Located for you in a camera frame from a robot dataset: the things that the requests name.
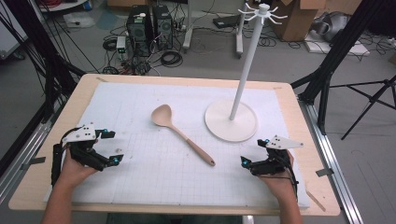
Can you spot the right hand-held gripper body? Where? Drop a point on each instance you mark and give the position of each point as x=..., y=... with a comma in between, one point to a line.
x=280, y=143

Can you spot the grey bag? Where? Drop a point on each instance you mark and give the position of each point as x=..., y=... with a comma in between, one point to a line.
x=331, y=26

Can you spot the black tripod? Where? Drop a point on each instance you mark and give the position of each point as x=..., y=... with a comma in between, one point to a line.
x=372, y=99

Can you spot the small white green device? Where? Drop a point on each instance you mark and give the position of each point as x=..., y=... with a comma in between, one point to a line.
x=121, y=46

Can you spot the white hook rack stand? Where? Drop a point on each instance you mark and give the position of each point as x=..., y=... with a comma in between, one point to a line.
x=232, y=123

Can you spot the person's left hand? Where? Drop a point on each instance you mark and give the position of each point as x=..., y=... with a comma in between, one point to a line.
x=70, y=172

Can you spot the black computer tower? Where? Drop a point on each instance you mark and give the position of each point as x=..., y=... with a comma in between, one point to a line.
x=139, y=29
x=162, y=26

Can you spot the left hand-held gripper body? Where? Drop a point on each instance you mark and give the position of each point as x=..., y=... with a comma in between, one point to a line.
x=81, y=133

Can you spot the white metal stand leg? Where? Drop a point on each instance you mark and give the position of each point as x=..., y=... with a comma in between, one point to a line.
x=188, y=34
x=239, y=40

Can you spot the beige wooden spoon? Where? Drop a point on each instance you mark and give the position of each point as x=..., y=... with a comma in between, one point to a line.
x=162, y=116

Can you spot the large cardboard box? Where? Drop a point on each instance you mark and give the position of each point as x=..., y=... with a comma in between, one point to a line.
x=295, y=18

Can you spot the aluminium rail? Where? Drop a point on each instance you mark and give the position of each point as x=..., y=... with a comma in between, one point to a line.
x=333, y=155
x=21, y=155

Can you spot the round white table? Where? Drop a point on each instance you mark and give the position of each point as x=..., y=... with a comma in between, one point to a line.
x=67, y=5

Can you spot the person's right hand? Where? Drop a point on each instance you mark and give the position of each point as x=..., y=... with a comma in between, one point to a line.
x=281, y=183

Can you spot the grey metal bracket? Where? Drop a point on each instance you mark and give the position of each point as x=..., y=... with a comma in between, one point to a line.
x=324, y=172
x=32, y=162

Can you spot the white flat board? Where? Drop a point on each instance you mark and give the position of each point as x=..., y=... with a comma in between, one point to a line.
x=358, y=48

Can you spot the person's dark trousers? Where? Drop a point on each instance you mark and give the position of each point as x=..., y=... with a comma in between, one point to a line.
x=174, y=218

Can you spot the black flat box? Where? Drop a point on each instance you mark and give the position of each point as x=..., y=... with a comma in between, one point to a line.
x=225, y=21

